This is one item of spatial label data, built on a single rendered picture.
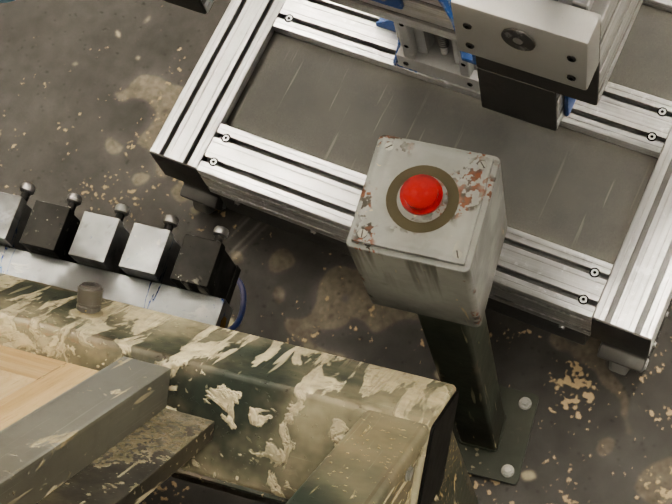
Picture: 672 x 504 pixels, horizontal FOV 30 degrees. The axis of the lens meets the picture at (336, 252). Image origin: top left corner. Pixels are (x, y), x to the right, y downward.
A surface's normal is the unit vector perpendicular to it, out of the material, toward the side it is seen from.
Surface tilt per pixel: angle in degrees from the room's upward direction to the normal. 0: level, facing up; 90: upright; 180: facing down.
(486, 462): 0
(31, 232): 0
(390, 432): 57
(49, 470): 90
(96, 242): 0
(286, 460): 33
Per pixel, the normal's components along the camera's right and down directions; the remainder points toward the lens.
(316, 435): -0.29, 0.20
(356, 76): -0.17, -0.36
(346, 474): 0.14, -0.96
